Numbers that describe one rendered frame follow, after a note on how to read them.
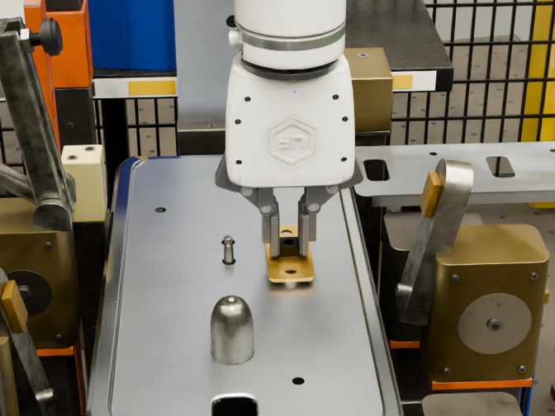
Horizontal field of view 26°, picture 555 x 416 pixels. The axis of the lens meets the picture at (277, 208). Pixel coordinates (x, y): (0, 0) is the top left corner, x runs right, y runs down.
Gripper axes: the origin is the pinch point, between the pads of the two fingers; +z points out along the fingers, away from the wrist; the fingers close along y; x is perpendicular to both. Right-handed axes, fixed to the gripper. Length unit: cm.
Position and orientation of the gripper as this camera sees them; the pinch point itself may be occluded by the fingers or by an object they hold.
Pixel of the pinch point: (288, 227)
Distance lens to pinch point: 100.1
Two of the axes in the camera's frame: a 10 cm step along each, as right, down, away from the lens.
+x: -0.6, -5.0, 8.6
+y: 10.0, -0.3, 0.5
